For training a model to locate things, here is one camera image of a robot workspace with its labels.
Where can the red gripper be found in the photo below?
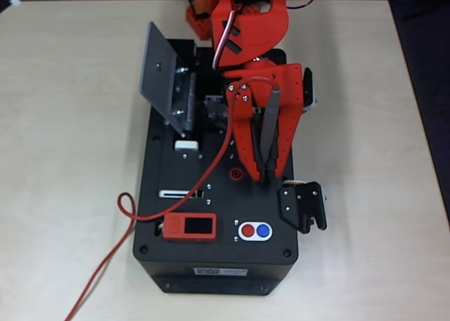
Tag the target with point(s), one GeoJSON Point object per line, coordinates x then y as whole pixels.
{"type": "Point", "coordinates": [281, 86]}

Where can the grey test probe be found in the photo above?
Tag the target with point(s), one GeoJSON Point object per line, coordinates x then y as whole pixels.
{"type": "Point", "coordinates": [269, 124]}

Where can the grey metal lid plate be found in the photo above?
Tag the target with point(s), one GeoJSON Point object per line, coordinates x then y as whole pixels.
{"type": "Point", "coordinates": [154, 78]}

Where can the red robot arm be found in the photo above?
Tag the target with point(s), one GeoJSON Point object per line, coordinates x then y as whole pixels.
{"type": "Point", "coordinates": [260, 29]}

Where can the white slider knob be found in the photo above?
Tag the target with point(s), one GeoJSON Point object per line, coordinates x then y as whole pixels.
{"type": "Point", "coordinates": [186, 145]}

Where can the blue push button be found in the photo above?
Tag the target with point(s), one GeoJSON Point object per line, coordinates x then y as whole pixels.
{"type": "Point", "coordinates": [263, 230]}

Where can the red push button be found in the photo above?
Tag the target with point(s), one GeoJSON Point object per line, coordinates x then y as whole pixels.
{"type": "Point", "coordinates": [249, 230]}

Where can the red and blue buttons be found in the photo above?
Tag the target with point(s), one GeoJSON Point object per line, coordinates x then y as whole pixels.
{"type": "Point", "coordinates": [240, 230]}

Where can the white slot slider bar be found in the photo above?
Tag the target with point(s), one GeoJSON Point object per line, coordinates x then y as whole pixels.
{"type": "Point", "coordinates": [168, 194]}

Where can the black task board box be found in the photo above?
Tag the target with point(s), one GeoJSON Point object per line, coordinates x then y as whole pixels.
{"type": "Point", "coordinates": [218, 254]}

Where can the red display module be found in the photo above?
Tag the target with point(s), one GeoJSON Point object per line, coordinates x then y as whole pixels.
{"type": "Point", "coordinates": [174, 228]}

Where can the white barcode label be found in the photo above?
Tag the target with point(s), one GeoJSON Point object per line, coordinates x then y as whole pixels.
{"type": "Point", "coordinates": [221, 272]}

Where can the small white plastic clip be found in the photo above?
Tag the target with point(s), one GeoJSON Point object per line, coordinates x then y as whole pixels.
{"type": "Point", "coordinates": [15, 1]}

